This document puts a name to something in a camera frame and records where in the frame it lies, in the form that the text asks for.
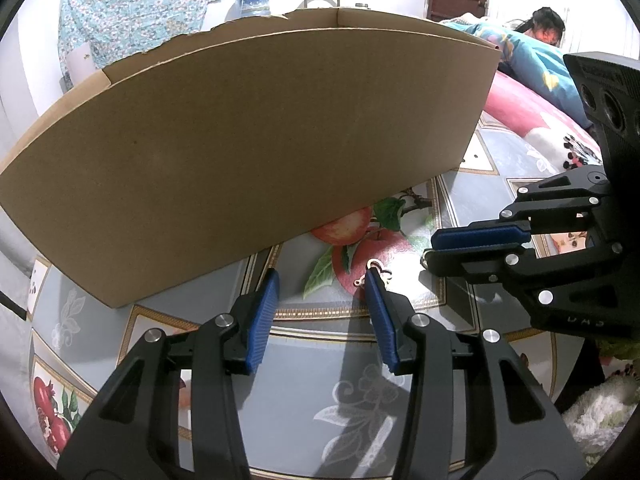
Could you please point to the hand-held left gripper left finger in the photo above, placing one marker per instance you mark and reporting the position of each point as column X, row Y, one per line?
column 260, row 320

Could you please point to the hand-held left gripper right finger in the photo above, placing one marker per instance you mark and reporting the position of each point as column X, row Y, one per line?
column 380, row 320

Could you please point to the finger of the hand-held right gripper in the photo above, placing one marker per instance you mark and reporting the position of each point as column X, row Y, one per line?
column 475, row 264
column 480, row 237

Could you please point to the gold dangle earring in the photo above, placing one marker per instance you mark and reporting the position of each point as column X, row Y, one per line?
column 373, row 263

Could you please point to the brown cardboard box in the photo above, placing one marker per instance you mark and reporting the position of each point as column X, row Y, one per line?
column 225, row 150

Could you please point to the person lying under blanket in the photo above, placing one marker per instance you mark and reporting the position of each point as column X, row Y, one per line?
column 530, row 65

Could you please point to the green white fuzzy rug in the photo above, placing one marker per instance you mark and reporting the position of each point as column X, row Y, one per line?
column 597, row 410

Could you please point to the black curved pole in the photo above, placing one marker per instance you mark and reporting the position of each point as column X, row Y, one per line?
column 14, row 306

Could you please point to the white rolled mat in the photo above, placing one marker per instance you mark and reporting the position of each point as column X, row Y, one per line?
column 80, row 62

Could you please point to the blue water jug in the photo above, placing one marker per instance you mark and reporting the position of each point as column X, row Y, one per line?
column 252, row 4

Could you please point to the teal floral cloth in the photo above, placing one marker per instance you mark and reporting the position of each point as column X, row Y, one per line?
column 135, row 10

